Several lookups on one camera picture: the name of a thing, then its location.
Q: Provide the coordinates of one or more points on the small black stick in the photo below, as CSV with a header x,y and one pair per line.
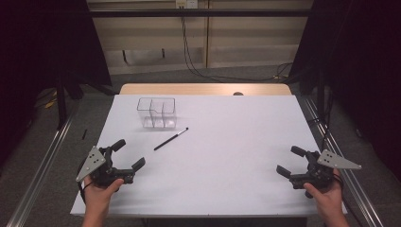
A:
x,y
84,134

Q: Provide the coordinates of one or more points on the clear plastic organizer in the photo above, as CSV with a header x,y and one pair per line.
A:
x,y
154,119

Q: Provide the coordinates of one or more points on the black makeup brush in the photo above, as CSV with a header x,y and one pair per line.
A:
x,y
170,139

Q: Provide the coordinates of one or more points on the wooden table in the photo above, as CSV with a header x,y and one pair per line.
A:
x,y
189,89

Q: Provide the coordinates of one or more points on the black curtain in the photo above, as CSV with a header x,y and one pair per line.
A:
x,y
31,47
362,63

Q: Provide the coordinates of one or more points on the person's right hand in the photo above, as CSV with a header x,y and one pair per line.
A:
x,y
329,198

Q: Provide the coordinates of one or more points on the white wall outlet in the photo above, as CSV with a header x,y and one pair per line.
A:
x,y
186,3

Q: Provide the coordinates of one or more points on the person's left hand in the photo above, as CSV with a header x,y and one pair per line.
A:
x,y
97,197

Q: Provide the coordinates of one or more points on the black desk bracket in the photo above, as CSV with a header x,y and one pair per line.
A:
x,y
163,53
125,56

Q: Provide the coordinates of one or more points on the black metal stand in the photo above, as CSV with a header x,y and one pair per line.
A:
x,y
61,104

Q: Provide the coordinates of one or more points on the beige wooden desk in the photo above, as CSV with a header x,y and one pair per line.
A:
x,y
252,12

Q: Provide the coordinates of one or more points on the metal floor rail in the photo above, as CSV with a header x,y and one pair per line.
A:
x,y
315,114
41,167

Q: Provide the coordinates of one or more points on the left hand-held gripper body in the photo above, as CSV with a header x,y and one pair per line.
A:
x,y
91,162

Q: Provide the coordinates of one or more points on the white table cover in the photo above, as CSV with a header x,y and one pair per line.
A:
x,y
220,157

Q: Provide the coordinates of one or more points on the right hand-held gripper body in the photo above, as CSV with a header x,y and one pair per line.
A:
x,y
331,160

